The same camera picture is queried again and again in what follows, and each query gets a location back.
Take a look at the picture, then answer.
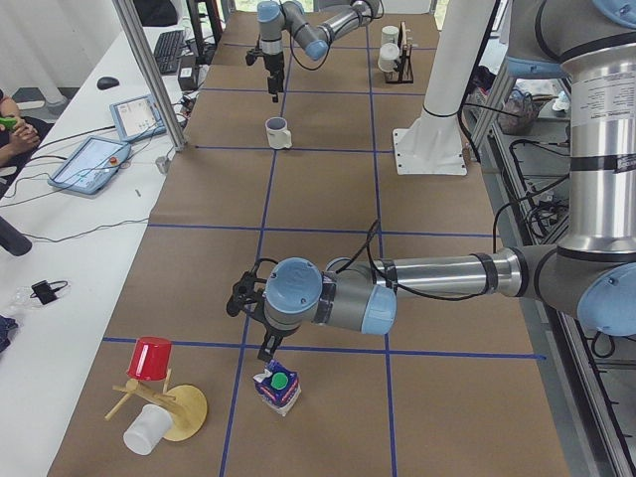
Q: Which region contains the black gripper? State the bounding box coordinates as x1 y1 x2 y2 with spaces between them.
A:
257 326 286 360
264 52 285 103

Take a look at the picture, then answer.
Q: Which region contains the white mug dark inside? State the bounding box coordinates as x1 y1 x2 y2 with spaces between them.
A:
265 116 292 150

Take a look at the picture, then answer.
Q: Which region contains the blue white milk carton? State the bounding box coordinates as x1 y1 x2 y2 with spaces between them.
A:
252 360 301 416

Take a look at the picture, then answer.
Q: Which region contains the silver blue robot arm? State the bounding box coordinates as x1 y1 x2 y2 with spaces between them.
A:
254 1 635 361
245 1 385 103

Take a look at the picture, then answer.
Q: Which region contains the red plastic cup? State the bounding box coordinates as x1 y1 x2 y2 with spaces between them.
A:
126 336 172 381

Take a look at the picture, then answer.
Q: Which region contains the white cup lower rack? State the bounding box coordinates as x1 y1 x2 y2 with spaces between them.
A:
378 43 400 73

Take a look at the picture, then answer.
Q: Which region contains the white cup rack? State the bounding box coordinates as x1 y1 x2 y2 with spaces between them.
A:
378 43 400 73
381 25 400 46

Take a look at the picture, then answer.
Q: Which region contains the black wooden cup rack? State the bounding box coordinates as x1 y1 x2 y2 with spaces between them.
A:
382 22 414 84

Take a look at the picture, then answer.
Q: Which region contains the white cup on tree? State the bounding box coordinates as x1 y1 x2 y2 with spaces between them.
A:
123 403 173 456

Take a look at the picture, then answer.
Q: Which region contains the white cup upper rack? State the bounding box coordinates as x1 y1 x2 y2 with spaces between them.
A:
381 25 400 46

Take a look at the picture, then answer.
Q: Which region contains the person's hand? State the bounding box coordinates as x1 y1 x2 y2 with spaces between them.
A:
8 117 41 154

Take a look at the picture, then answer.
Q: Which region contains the black power box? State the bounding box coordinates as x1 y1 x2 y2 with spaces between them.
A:
178 55 200 91

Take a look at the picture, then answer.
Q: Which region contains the wooden mug tree stand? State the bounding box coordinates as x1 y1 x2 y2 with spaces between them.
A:
104 369 209 442

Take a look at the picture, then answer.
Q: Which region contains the black keyboard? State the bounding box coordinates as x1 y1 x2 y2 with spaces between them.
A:
153 30 185 76

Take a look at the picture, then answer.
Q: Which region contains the blue teach pendant far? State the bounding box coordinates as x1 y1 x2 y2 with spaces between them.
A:
109 94 166 143

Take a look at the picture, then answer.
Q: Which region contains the blue teach pendant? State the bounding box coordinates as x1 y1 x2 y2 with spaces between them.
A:
48 136 131 197
109 94 166 143

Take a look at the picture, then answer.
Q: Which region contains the black computer mouse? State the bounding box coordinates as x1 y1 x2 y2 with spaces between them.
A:
96 77 120 90

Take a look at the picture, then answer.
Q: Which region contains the blue teach pendant near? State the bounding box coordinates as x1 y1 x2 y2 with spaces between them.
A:
48 136 131 197

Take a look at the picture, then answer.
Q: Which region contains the small black adapter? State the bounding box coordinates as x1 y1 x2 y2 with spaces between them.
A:
31 280 69 305

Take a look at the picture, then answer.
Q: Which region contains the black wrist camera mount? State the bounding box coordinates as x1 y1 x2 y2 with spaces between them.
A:
226 258 277 317

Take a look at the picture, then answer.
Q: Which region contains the aluminium frame post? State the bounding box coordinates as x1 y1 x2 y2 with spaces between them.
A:
112 0 186 152

